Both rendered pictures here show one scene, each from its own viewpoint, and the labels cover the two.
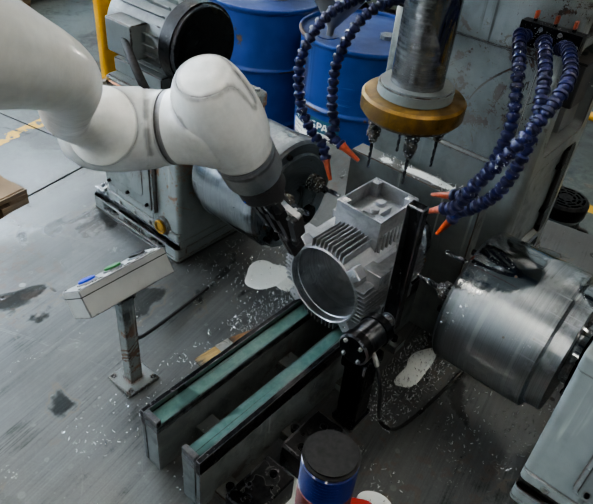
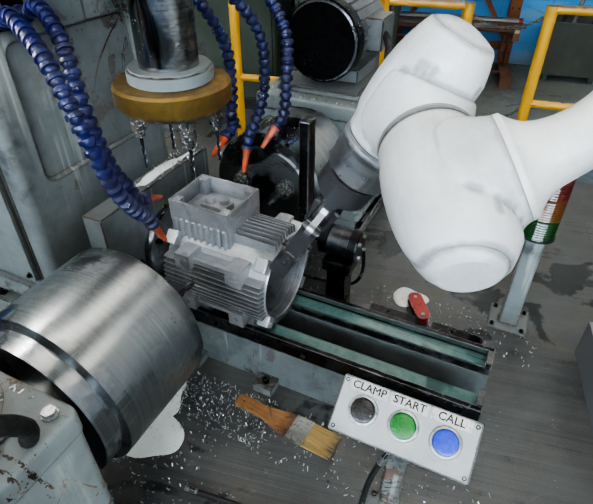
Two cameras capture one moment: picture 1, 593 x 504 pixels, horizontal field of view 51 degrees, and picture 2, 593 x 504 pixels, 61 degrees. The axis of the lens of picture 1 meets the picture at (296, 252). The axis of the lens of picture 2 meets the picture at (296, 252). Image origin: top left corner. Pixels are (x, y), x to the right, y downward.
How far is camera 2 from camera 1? 1.18 m
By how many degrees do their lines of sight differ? 76
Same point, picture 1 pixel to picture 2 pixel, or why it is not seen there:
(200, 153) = not seen: hidden behind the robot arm
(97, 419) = not seen: outside the picture
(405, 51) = (185, 25)
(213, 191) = (153, 393)
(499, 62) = (98, 35)
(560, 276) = (296, 113)
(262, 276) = (157, 435)
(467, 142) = (113, 133)
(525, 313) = (327, 136)
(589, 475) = not seen: hidden behind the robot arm
